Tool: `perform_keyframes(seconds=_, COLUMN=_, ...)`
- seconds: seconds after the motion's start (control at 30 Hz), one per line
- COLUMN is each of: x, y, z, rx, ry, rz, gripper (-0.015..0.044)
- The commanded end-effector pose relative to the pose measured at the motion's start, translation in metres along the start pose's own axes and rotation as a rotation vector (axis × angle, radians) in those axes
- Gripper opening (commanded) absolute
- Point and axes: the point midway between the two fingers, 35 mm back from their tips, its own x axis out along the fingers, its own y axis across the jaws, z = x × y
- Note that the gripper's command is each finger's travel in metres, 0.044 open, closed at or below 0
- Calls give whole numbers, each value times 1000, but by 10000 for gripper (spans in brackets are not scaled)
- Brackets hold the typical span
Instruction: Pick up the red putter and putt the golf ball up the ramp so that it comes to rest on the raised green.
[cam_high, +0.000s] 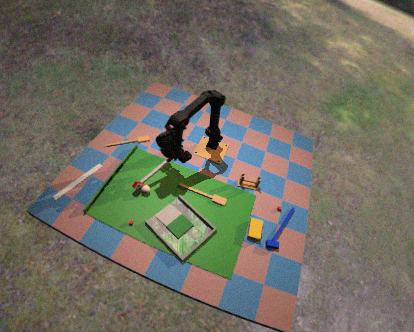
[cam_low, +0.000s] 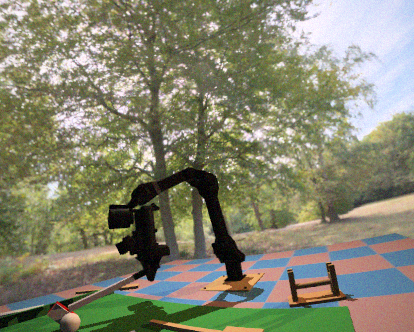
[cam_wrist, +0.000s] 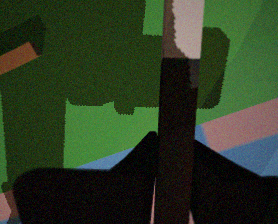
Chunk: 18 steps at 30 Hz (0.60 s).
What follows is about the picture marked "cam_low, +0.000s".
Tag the tan ball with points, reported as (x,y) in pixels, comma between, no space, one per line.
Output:
(70,323)

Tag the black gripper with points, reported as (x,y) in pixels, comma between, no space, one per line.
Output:
(151,254)

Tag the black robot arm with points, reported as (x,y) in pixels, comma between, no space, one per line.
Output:
(225,248)

